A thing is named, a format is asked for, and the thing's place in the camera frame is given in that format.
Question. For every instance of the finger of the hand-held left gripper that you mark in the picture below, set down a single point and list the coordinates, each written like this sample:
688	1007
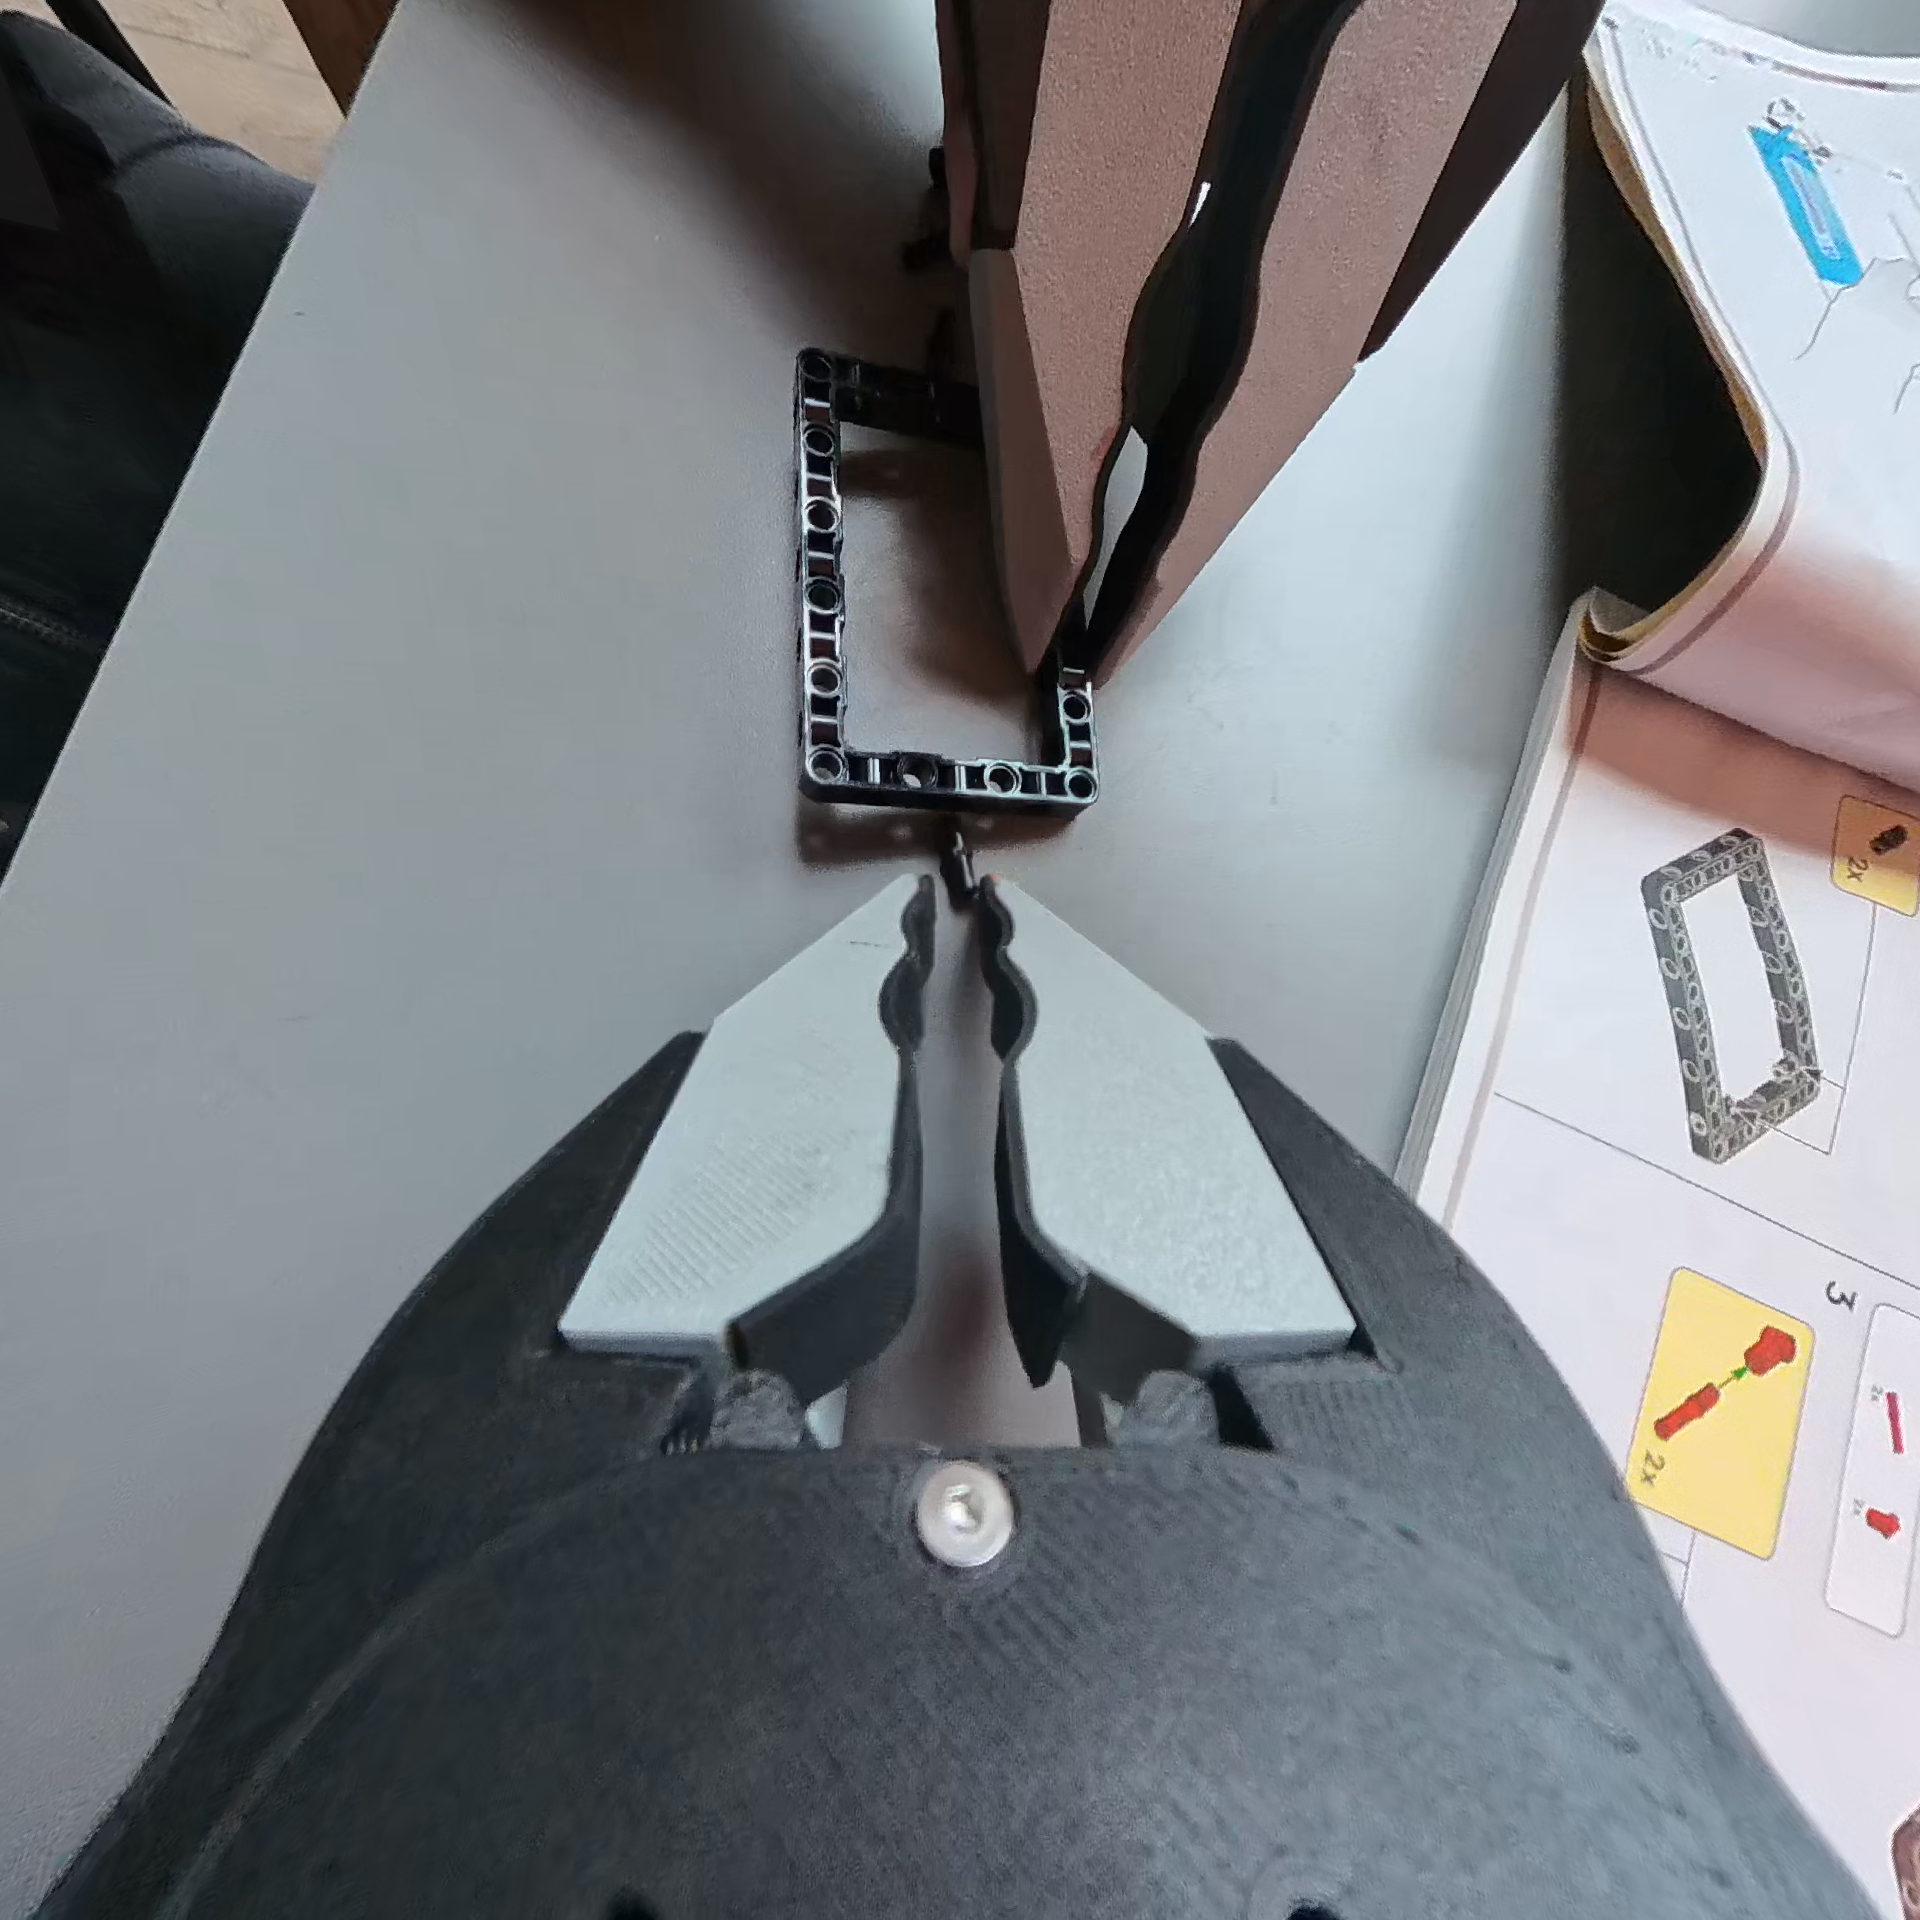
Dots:
1382	150
1080	224

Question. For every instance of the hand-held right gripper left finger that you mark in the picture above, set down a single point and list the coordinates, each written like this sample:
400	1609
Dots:
750	1171

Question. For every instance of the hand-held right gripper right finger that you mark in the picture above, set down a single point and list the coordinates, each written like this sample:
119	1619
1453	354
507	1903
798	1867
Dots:
1172	1171

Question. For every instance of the small black lego pin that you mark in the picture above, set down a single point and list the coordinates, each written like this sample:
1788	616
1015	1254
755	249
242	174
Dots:
960	867

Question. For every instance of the black rectangular lego frame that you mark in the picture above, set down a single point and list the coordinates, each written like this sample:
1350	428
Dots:
821	599

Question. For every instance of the lego instruction booklet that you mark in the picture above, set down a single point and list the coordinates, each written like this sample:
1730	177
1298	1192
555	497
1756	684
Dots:
1576	1050

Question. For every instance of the black zippered fabric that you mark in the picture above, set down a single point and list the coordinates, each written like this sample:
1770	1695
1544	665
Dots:
119	375

